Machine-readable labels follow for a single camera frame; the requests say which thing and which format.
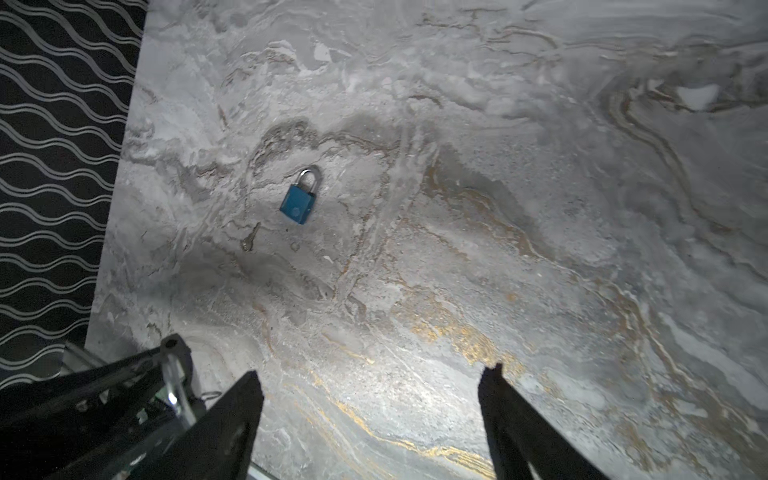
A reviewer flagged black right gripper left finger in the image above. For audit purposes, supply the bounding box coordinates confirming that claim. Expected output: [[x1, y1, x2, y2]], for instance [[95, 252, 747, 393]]
[[130, 370, 264, 479]]

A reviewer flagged loose silver key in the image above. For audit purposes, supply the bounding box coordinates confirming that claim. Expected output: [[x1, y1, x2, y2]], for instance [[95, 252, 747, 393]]
[[240, 222, 261, 252]]

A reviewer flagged blue padlock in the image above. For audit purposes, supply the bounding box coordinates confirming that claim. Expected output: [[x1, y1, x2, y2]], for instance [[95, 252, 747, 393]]
[[279, 165, 322, 225]]

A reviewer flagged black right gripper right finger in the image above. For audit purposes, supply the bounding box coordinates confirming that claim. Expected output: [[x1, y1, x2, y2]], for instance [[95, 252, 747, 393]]
[[478, 363, 606, 479]]

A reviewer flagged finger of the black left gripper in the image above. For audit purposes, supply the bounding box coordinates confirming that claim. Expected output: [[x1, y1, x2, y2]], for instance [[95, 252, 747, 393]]
[[1, 348, 164, 420], [1, 398, 185, 479]]

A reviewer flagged black padlock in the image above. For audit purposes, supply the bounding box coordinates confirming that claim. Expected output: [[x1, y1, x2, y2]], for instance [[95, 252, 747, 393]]
[[160, 334, 207, 430]]

